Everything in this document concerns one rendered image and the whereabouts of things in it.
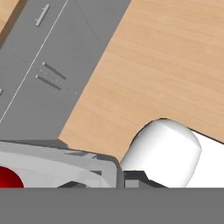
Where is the grey door with dark handles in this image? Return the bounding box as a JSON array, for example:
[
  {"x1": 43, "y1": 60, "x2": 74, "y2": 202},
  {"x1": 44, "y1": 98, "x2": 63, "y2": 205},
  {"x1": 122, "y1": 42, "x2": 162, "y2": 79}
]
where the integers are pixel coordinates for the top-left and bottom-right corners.
[{"x1": 0, "y1": 0, "x2": 133, "y2": 143}]

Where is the grey door with light handle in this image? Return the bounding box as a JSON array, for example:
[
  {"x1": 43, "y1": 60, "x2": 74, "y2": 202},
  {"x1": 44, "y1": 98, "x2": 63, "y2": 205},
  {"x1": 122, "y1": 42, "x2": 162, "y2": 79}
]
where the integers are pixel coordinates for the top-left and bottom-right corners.
[{"x1": 0, "y1": 0, "x2": 70, "y2": 123}]

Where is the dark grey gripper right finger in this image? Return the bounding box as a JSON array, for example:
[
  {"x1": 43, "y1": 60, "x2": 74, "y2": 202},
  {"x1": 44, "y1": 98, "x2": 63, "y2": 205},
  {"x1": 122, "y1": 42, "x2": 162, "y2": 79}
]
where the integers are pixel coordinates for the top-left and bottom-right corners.
[{"x1": 123, "y1": 170, "x2": 169, "y2": 189}]

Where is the white rounded object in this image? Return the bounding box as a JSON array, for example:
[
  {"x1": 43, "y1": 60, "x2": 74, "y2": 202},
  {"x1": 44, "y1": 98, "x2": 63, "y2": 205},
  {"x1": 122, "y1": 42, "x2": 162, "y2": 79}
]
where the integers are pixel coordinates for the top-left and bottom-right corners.
[{"x1": 120, "y1": 117, "x2": 203, "y2": 189}]

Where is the red tomato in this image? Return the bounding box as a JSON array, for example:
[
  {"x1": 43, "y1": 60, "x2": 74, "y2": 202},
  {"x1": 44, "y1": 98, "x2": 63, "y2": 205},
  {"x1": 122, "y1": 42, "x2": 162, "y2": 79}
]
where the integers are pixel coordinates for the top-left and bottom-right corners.
[{"x1": 0, "y1": 165, "x2": 25, "y2": 189}]

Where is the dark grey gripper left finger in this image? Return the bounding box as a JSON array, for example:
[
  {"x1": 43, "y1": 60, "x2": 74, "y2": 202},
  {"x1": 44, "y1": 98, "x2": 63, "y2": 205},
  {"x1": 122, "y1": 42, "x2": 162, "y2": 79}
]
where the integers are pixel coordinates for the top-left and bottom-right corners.
[{"x1": 56, "y1": 170, "x2": 103, "y2": 189}]

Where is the dark grey bar handle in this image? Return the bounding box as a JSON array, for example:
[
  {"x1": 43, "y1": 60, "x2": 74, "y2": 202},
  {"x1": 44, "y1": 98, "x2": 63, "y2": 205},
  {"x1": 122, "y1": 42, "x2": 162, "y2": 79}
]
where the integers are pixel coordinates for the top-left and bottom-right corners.
[
  {"x1": 35, "y1": 73, "x2": 62, "y2": 91},
  {"x1": 41, "y1": 61, "x2": 67, "y2": 81}
]

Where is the white flat object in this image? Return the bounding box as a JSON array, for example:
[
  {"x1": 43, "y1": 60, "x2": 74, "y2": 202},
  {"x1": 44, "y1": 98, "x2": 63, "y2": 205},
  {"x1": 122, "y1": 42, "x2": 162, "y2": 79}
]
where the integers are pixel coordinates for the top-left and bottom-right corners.
[{"x1": 185, "y1": 130, "x2": 224, "y2": 189}]

